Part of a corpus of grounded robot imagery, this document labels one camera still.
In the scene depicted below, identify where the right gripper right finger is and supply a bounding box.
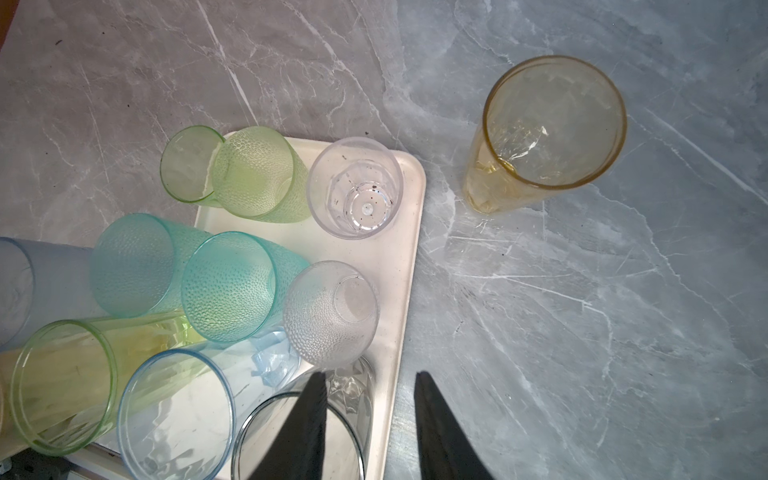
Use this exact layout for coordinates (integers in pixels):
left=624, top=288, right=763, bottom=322
left=414, top=371, right=493, bottom=480

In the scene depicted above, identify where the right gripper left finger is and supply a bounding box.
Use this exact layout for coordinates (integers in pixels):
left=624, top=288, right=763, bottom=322
left=249, top=372, right=327, bottom=479

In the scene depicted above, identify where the dark smoke grey cup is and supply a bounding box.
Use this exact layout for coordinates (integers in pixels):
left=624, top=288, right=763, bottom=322
left=231, top=357, right=375, bottom=479

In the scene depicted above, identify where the tall grey-blue cup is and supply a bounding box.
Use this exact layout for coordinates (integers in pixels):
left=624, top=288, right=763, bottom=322
left=117, top=327, right=301, bottom=479

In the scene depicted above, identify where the clear dotted textured cup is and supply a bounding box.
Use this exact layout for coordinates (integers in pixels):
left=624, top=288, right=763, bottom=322
left=283, top=260, right=380, bottom=369

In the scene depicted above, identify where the teal cup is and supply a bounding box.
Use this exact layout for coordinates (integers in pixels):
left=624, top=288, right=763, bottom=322
left=181, top=231, right=309, bottom=343
left=90, top=213, right=212, bottom=318

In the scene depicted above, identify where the tall green clear cup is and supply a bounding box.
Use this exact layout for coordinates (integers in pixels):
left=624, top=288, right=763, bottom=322
left=9, top=310, right=204, bottom=456

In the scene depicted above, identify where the green dotted textured cup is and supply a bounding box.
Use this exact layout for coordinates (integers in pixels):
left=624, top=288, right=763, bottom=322
left=211, top=126, right=310, bottom=223

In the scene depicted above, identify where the tall blue clear cup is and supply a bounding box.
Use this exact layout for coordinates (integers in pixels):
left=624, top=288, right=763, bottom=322
left=1, top=237, right=107, bottom=351

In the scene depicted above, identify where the small green clear glass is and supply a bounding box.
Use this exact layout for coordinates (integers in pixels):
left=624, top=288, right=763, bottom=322
left=160, top=125, right=225, bottom=208

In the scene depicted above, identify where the amber yellow cup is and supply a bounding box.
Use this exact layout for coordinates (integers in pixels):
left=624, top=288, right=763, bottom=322
left=463, top=55, right=628, bottom=214

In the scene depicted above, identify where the white rectangular plastic tray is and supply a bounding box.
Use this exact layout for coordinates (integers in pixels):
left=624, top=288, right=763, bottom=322
left=65, top=136, right=428, bottom=480

